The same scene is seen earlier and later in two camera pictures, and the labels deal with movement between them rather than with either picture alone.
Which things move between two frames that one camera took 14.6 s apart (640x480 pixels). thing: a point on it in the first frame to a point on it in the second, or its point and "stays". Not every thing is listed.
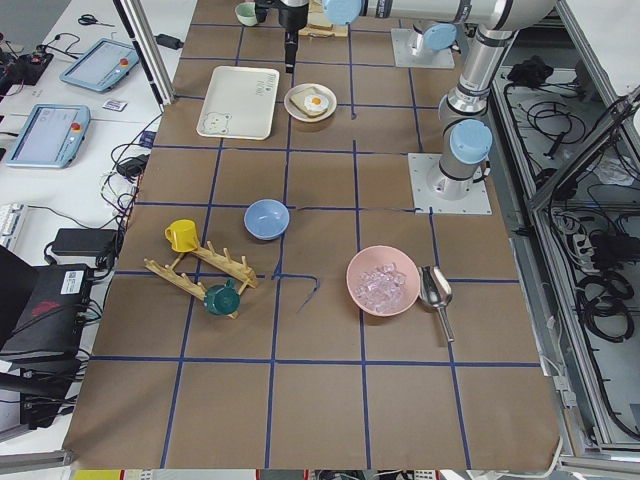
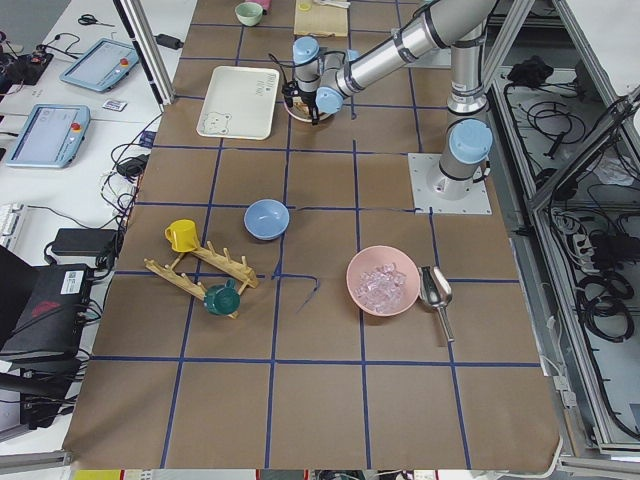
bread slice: (320, 30) to (300, 105)
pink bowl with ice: (382, 280) stays
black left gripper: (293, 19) to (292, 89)
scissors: (89, 19) stays
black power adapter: (171, 42) stays
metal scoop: (435, 292) stays
